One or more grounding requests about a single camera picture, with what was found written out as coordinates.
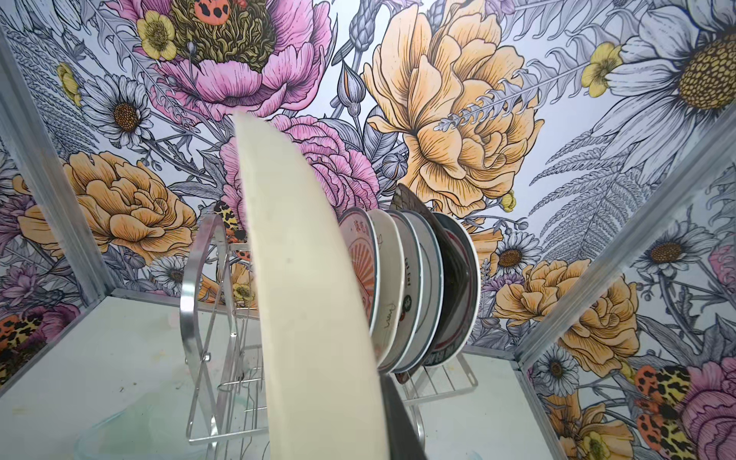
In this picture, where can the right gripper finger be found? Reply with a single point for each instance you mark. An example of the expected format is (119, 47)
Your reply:
(404, 443)

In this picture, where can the cream round plate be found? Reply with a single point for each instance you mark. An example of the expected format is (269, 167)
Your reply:
(322, 385)

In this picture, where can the white plate red characters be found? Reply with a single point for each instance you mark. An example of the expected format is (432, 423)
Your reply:
(410, 304)

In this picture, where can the white plate with black drawing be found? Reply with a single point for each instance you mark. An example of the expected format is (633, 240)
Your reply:
(391, 284)

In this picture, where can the white plate black rim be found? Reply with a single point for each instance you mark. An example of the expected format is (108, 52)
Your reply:
(432, 283)

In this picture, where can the black square floral plate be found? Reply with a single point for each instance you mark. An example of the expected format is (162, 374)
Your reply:
(455, 272)

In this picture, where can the chrome wire dish rack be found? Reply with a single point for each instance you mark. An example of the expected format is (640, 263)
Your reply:
(223, 350)

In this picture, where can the white plate orange sunburst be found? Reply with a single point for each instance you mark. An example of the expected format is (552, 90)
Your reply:
(360, 237)

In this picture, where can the white plate green red rim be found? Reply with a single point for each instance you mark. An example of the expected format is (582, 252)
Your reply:
(464, 313)

